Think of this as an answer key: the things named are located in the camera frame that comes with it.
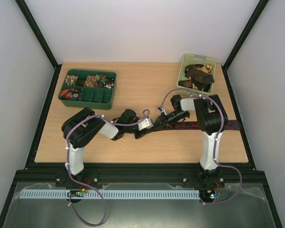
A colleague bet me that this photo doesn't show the red navy striped tie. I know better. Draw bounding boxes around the red navy striped tie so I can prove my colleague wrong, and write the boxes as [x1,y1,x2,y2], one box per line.
[147,120,242,135]

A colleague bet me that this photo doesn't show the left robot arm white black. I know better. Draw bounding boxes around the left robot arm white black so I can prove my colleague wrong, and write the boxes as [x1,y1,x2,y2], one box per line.
[61,107,153,176]

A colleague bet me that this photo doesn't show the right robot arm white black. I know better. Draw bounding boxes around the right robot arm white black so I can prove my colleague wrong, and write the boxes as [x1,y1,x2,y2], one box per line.
[154,95,228,186]

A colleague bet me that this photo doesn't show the pile of brown ties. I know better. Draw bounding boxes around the pile of brown ties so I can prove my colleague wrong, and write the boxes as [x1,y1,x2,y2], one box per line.
[178,64,215,92]

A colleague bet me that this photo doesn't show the light green plastic basket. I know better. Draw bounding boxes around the light green plastic basket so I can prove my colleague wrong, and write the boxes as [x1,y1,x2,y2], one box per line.
[176,53,217,95]

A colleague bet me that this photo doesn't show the green compartment tray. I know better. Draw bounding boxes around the green compartment tray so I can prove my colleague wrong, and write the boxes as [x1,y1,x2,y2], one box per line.
[57,68,117,110]

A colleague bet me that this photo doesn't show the rolled tie teal brown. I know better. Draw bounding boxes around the rolled tie teal brown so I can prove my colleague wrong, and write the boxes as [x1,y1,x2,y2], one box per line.
[95,74,107,88]

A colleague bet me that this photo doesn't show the rolled tie orange brown pattern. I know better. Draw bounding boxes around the rolled tie orange brown pattern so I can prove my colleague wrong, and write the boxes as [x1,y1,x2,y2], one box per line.
[84,75,98,87]

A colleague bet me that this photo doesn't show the rolled tie grey patterned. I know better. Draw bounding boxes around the rolled tie grey patterned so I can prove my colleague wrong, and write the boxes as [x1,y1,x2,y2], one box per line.
[69,88,83,101]

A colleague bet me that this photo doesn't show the rolled tie red orange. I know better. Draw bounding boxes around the rolled tie red orange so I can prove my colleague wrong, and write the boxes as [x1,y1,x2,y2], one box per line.
[60,88,73,100]

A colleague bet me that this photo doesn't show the rolled tie brown white pattern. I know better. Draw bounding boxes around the rolled tie brown white pattern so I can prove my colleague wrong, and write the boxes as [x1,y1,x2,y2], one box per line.
[65,75,78,86]

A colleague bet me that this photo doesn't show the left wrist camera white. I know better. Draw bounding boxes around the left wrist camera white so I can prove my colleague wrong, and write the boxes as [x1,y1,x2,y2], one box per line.
[138,118,153,131]

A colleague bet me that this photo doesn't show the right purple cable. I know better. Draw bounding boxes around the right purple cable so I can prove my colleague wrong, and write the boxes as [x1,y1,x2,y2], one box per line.
[157,88,242,205]

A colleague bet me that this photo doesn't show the purple cable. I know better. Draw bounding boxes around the purple cable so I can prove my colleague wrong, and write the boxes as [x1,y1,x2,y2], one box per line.
[157,88,242,205]
[65,109,150,226]

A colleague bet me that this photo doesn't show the black aluminium frame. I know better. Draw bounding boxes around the black aluminium frame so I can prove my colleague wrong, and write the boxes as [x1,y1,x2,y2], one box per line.
[0,0,282,228]

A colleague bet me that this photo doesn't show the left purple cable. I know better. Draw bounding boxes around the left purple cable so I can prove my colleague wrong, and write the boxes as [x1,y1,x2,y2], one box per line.
[65,109,150,226]

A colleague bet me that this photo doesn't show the light blue cable duct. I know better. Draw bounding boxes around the light blue cable duct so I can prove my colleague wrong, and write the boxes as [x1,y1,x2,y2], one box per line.
[19,190,200,200]

